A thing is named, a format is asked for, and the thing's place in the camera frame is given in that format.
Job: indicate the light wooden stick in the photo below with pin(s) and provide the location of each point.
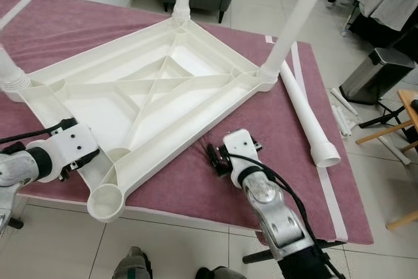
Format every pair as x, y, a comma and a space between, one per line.
385, 132

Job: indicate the black tripod stand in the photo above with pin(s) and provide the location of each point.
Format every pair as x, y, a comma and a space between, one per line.
385, 119

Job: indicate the dark robot left foot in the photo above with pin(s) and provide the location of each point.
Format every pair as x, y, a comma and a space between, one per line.
132, 264

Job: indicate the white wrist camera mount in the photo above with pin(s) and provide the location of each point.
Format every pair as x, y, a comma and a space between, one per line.
238, 148
72, 143

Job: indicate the steel trash bin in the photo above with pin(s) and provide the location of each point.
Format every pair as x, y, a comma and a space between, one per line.
375, 73

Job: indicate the maroon cloth with white stripes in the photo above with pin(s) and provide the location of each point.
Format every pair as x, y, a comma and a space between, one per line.
209, 181

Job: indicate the dark robot foot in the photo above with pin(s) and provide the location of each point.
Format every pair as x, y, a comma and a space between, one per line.
219, 274
132, 264

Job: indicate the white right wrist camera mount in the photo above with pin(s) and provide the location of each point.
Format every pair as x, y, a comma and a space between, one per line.
238, 148

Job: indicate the white plastic children table top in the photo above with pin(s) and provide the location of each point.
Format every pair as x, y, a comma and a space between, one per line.
163, 89

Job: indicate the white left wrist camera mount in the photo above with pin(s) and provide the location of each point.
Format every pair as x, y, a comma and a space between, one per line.
72, 143

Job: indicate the white plastic tube bundle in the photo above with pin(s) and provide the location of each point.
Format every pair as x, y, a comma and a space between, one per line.
343, 112

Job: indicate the dark robot right foot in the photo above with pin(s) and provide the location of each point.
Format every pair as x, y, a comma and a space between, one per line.
219, 274

